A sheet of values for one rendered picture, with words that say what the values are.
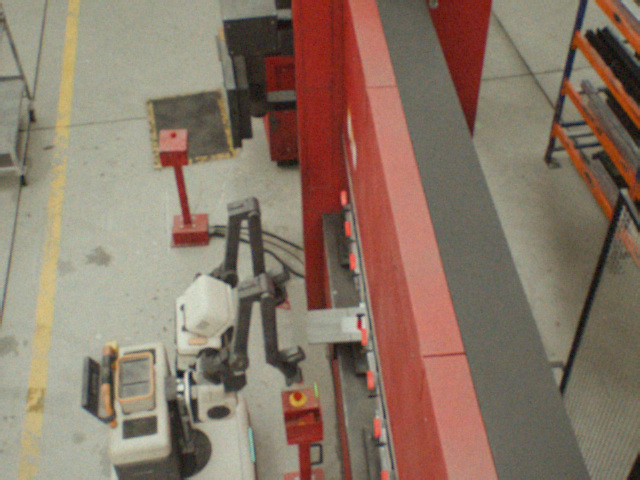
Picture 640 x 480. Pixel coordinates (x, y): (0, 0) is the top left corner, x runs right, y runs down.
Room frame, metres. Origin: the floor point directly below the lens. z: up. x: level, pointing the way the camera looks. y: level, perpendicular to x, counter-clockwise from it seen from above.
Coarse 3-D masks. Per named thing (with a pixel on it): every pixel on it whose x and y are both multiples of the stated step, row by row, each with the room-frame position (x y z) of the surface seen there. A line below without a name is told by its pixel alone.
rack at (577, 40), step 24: (600, 0) 4.35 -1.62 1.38; (576, 24) 4.56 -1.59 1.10; (624, 24) 4.05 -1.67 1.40; (576, 48) 4.53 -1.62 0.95; (600, 72) 4.15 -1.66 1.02; (576, 96) 4.36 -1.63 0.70; (624, 96) 3.86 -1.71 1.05; (552, 120) 4.59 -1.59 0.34; (552, 144) 4.54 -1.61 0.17; (576, 144) 4.60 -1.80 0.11; (600, 144) 4.61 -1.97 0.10; (552, 168) 4.48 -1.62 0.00; (624, 168) 3.65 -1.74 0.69; (600, 192) 3.83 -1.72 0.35; (624, 216) 3.51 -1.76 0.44; (624, 240) 3.44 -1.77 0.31
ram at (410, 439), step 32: (352, 64) 2.75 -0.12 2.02; (352, 96) 2.74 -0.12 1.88; (352, 128) 2.72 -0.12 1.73; (352, 160) 2.71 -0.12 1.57; (384, 224) 1.81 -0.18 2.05; (384, 256) 1.78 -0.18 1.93; (384, 288) 1.75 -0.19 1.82; (384, 320) 1.72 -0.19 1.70; (384, 352) 1.69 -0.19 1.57; (384, 384) 1.66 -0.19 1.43; (416, 384) 1.22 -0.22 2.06; (416, 416) 1.18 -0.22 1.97; (416, 448) 1.15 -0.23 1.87
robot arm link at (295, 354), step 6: (288, 348) 1.99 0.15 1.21; (294, 348) 1.98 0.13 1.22; (300, 348) 1.99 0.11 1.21; (282, 354) 1.97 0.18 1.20; (288, 354) 1.96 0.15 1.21; (294, 354) 1.96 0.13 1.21; (300, 354) 1.96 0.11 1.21; (270, 360) 1.92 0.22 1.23; (276, 360) 1.92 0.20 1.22; (282, 360) 1.94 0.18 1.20; (294, 360) 1.95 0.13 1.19; (300, 360) 1.95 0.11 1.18; (276, 366) 1.92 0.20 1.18
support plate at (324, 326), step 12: (312, 312) 2.35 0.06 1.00; (324, 312) 2.35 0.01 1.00; (336, 312) 2.34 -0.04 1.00; (348, 312) 2.34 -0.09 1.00; (312, 324) 2.28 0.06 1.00; (324, 324) 2.28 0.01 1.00; (336, 324) 2.28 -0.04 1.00; (312, 336) 2.21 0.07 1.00; (324, 336) 2.21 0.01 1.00; (336, 336) 2.21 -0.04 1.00; (348, 336) 2.21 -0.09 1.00; (360, 336) 2.21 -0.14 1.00
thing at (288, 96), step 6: (288, 90) 3.76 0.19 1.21; (294, 90) 3.76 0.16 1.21; (270, 96) 3.71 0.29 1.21; (276, 96) 3.71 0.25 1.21; (282, 96) 3.70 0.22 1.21; (288, 96) 3.70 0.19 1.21; (294, 96) 3.70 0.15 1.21; (270, 102) 3.66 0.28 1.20; (276, 102) 3.67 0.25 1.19; (282, 102) 3.74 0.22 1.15; (288, 102) 3.73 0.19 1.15; (294, 102) 3.73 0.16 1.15; (270, 108) 3.66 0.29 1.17; (276, 108) 3.68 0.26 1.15; (282, 108) 3.68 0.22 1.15; (288, 108) 3.68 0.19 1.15; (294, 108) 3.68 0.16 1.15
